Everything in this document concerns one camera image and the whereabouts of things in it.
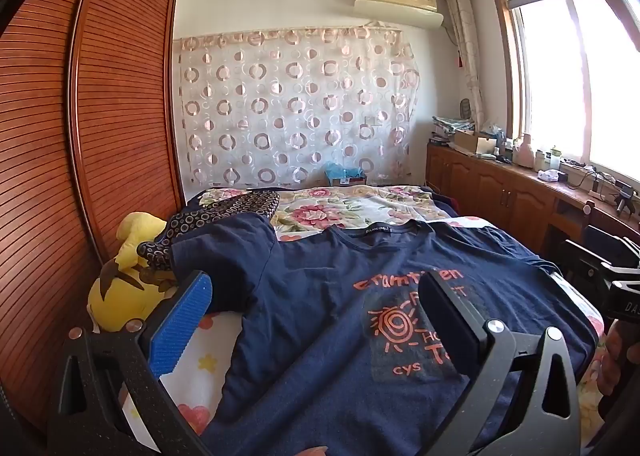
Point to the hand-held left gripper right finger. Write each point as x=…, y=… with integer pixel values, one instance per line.
x=450, y=321

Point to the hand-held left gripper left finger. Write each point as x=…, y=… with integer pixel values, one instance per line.
x=182, y=321

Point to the navy blue t-shirt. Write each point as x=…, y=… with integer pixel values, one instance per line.
x=310, y=311

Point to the person's right hand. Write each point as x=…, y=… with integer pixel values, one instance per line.
x=620, y=361

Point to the yellow plush toy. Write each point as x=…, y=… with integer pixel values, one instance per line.
x=120, y=296

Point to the dark circle-patterned folded cloth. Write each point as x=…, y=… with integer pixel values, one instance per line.
x=225, y=208

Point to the wooden cabinet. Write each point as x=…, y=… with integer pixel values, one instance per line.
x=500, y=191

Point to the white crumpled cloth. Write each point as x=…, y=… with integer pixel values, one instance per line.
x=549, y=175

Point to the green capped bottle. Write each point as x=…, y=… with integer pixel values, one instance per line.
x=555, y=158

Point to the floral blanket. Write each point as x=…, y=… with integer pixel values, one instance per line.
x=325, y=211

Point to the pale pink bottle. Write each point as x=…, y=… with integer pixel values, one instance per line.
x=526, y=153

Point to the cardboard box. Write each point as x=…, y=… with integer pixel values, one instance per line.
x=472, y=142

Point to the stack of folded fabrics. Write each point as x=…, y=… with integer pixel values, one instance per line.
x=450, y=126

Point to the woven hand fan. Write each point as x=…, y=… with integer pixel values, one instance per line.
x=466, y=108

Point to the wooden framed window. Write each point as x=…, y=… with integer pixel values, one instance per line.
x=550, y=86

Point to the circle-patterned sheer curtain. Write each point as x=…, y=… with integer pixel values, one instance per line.
x=300, y=111

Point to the wooden louvred wardrobe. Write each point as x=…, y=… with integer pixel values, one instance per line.
x=115, y=86

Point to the beige window curtain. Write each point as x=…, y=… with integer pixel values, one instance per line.
x=465, y=51

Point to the wall air conditioner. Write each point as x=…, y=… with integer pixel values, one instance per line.
x=397, y=1

